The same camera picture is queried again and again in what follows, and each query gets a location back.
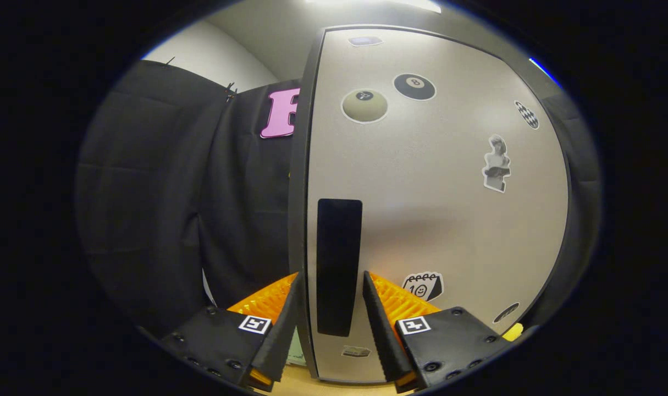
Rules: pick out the small ceiling light panel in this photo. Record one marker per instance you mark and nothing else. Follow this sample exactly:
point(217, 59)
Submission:
point(544, 71)

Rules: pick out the black backdrop cloth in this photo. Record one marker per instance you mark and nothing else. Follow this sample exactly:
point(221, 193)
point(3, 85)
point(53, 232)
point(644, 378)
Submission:
point(147, 192)

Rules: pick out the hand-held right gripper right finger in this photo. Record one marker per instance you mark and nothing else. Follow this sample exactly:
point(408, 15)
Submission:
point(383, 341)

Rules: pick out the yellow round bun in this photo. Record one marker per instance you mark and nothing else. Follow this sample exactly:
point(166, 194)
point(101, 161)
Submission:
point(513, 332)

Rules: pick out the large ceiling light panel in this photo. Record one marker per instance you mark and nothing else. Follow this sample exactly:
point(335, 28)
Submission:
point(377, 4)

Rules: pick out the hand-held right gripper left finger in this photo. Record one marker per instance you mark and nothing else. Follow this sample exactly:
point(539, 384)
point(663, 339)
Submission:
point(284, 341)

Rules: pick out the pale green coaster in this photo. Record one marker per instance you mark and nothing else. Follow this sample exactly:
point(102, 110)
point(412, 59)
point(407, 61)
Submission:
point(297, 349)

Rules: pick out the dark grey cabinet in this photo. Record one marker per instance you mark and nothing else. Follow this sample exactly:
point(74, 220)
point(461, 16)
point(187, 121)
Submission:
point(299, 220)

